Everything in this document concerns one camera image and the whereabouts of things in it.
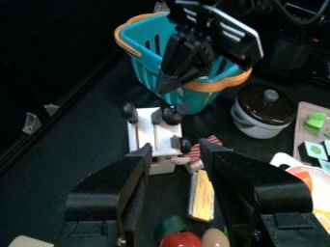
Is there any beige toy egg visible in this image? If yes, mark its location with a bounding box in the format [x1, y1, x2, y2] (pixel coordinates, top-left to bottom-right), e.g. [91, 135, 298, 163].
[202, 228, 233, 247]

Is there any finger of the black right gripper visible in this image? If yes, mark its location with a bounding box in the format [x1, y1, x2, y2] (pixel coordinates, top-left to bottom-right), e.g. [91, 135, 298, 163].
[177, 41, 215, 85]
[154, 32, 187, 95]

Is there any lime green starfruit piece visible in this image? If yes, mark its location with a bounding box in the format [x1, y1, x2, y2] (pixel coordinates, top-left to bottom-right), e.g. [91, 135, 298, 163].
[304, 111, 329, 136]

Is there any toy fried egg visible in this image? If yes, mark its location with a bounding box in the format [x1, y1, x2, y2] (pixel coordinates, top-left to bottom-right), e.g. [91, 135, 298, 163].
[312, 207, 330, 233]

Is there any white toy pot dark lid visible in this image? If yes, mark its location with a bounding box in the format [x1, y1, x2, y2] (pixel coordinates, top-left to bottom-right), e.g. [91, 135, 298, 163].
[230, 83, 298, 140]

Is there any metal frame bracket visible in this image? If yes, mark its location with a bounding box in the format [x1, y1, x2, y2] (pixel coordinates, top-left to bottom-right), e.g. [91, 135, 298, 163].
[43, 102, 60, 117]
[20, 112, 46, 136]

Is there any square green white sushi piece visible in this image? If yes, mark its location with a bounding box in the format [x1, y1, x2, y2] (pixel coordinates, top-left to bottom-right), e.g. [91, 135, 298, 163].
[297, 140, 330, 166]
[318, 158, 330, 176]

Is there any orange toy food piece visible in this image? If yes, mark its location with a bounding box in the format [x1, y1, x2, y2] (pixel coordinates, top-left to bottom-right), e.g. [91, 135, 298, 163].
[286, 166, 314, 193]

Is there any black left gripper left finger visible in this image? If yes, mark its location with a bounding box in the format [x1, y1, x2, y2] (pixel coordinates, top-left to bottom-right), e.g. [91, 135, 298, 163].
[59, 143, 155, 247]

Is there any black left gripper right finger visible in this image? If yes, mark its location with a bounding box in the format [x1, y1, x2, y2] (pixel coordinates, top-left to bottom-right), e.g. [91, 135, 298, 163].
[199, 138, 330, 247]

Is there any pink cutting board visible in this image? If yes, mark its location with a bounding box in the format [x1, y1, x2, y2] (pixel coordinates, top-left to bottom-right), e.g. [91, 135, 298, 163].
[293, 100, 330, 163]

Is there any teal basket orange rim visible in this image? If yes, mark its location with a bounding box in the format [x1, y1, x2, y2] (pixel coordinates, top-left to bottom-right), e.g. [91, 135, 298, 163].
[114, 11, 254, 116]

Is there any yellow wooden butter slab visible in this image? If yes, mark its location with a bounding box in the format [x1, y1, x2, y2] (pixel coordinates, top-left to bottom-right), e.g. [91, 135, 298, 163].
[187, 169, 215, 224]

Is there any red white striped bacon toy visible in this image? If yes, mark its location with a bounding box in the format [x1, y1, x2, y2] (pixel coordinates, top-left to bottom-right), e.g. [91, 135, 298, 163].
[183, 134, 225, 174]

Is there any pink box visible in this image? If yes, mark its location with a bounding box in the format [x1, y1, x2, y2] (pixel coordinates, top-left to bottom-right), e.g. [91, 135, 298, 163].
[7, 234, 55, 247]

